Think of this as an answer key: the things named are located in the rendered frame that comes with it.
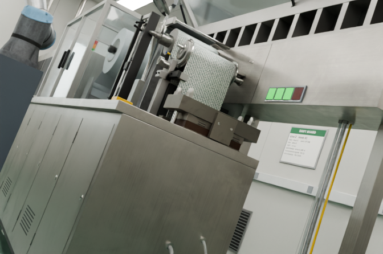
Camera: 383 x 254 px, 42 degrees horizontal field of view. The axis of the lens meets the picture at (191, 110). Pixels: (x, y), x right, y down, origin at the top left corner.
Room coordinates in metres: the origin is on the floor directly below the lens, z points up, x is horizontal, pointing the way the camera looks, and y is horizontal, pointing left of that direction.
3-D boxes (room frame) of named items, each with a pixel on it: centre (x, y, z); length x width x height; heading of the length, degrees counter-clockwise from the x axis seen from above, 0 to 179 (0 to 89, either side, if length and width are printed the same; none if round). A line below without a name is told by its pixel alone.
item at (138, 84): (2.93, 0.33, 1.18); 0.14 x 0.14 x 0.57
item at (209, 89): (2.23, -0.01, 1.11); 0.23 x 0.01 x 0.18; 114
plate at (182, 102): (2.13, -0.10, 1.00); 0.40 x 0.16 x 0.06; 114
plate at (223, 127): (2.05, -0.15, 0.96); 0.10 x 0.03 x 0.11; 114
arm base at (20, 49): (1.91, 0.69, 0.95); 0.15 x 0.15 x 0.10
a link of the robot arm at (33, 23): (1.92, 0.69, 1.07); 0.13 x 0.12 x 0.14; 4
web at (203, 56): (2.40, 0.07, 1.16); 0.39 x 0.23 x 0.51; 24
